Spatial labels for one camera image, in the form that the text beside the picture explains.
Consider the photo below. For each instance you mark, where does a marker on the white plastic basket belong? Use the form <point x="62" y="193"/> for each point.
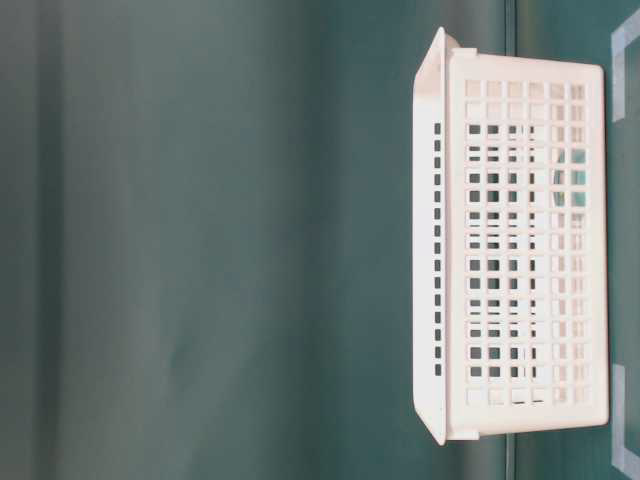
<point x="509" y="293"/>

